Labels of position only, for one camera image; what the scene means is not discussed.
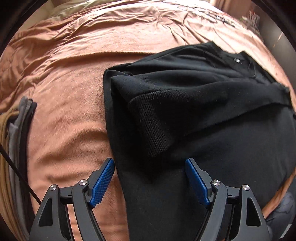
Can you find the folded tan garment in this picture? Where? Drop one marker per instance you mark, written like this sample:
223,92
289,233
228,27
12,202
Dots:
8,210

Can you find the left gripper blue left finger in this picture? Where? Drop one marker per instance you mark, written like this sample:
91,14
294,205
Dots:
99,181

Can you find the white rack on cabinet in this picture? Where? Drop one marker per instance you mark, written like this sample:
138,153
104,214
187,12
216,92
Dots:
251,22

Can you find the folded grey garment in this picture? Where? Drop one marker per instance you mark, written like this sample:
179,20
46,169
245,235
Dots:
18,134

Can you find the brown terry bed blanket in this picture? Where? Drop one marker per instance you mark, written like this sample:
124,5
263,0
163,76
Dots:
60,64

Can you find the patterned grey trouser leg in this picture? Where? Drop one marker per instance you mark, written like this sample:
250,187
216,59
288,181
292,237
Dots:
281,217

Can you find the black long-sleeve sweater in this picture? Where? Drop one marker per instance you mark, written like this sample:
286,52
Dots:
197,101

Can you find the beige bed sheet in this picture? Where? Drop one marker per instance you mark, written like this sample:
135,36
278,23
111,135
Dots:
71,7

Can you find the dark wardrobe doors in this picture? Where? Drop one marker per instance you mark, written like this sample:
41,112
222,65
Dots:
277,43

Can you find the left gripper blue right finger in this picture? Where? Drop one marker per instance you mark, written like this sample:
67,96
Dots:
200,181

